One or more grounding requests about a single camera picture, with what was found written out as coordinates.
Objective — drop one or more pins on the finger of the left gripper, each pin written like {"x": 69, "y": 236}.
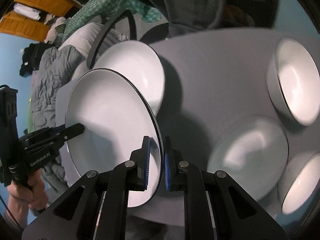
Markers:
{"x": 70, "y": 132}

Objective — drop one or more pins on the white plate on table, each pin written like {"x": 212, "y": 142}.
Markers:
{"x": 140, "y": 64}

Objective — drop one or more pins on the dark grey fleece robe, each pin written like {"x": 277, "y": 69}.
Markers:
{"x": 188, "y": 16}

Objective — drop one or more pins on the person's left hand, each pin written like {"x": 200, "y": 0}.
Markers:
{"x": 21, "y": 198}

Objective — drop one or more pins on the white plate black rim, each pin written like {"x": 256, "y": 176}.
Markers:
{"x": 116, "y": 117}

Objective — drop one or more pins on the white grey pillow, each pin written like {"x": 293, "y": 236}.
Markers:
{"x": 82, "y": 39}

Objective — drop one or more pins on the green checkered cloth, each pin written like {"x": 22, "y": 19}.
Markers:
{"x": 107, "y": 9}

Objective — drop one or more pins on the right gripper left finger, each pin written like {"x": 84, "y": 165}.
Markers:
{"x": 133, "y": 174}

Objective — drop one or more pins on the orange wooden wardrobe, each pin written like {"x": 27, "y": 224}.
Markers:
{"x": 29, "y": 18}

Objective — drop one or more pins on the black clothes pile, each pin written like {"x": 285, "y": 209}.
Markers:
{"x": 32, "y": 56}

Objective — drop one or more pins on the grey quilted duvet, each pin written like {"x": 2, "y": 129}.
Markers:
{"x": 55, "y": 70}

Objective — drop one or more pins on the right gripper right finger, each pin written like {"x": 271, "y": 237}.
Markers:
{"x": 176, "y": 168}

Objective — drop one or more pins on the white ribbed bowl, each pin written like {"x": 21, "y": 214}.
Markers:
{"x": 254, "y": 153}
{"x": 299, "y": 181}
{"x": 293, "y": 82}

